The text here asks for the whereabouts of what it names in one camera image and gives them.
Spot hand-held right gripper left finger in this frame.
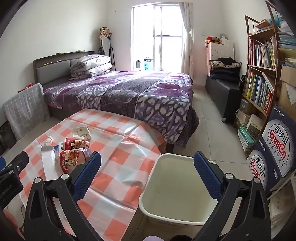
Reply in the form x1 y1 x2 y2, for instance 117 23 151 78
24 151 102 241

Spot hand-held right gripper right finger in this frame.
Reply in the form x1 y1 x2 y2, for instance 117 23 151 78
194 151 271 241

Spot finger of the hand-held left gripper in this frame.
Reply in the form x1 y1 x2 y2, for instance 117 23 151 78
5 152 29 173

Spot large red snack packet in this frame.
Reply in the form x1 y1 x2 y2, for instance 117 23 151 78
59 148 93 173

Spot white plastic waste bin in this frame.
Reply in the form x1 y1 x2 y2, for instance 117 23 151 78
139 153 223 227

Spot small red snack packet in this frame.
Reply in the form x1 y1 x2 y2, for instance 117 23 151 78
63 138 90 150

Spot dark mesh basket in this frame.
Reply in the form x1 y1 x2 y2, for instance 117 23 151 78
0 120 17 154

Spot flat white paper box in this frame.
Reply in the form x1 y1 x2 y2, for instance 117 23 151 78
41 145 63 181

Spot orange checked tablecloth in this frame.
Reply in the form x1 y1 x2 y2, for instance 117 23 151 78
5 108 167 235

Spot white green-print tissue pack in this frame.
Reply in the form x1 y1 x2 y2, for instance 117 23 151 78
72 127 91 141

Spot blue white water carton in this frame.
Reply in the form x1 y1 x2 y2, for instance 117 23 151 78
261 105 296 179
246 137 283 193

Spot stacks of books and boxes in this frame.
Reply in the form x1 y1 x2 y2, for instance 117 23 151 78
235 99 264 151

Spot pile of white papers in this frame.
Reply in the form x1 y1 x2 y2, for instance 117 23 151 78
266 176 296 232

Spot black storage bench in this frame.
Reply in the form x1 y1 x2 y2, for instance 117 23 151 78
205 75 242 124

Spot purple patterned blanket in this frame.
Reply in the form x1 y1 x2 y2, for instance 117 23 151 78
43 70 200 149

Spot bed with purple cover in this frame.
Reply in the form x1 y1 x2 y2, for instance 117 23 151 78
33 50 200 154

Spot middle row of books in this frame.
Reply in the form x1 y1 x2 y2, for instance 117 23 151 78
245 72 275 115

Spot row of books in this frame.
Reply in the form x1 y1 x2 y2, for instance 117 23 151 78
248 38 278 69
245 72 275 115

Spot pile of dark clothes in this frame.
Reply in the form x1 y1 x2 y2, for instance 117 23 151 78
209 57 242 84

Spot folded white quilt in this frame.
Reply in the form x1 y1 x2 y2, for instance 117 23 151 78
69 54 112 78

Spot wooden bookshelf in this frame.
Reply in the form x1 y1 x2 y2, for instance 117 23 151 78
236 15 282 158

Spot brown cardboard box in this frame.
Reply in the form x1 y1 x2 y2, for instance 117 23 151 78
277 66 296 114

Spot black coat rack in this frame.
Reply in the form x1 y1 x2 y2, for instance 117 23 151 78
99 28 116 71

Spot pink white cabinet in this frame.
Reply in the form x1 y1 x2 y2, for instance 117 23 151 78
206 38 235 77

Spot upper row of books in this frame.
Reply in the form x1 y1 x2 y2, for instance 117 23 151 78
248 38 278 69

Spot white curtain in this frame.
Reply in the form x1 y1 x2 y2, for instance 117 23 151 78
179 2 195 77

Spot plaid scarf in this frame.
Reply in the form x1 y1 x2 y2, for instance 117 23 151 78
99 27 113 40

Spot window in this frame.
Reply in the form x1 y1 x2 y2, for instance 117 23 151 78
131 3 185 73

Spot stack of papers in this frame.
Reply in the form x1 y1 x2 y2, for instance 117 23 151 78
276 14 296 67

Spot books on shelf top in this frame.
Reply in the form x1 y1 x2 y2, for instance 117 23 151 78
254 19 275 32

